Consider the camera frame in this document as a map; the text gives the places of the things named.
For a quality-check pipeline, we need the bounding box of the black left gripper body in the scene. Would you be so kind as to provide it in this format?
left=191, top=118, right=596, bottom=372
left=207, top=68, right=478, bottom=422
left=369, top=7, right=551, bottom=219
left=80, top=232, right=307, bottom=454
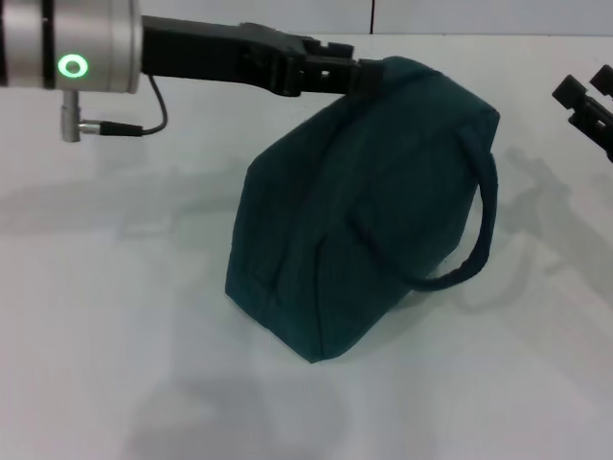
left=139, top=14, right=317, bottom=98

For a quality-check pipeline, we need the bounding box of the dark teal insulated lunch bag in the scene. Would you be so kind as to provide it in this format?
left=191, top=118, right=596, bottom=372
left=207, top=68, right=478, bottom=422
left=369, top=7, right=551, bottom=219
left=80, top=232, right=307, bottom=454
left=223, top=55, right=502, bottom=365

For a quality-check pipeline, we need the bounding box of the left arm grey cable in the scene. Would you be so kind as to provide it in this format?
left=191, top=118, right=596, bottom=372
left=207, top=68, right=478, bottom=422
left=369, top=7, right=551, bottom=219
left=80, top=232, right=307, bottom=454
left=59, top=76, right=168, bottom=144

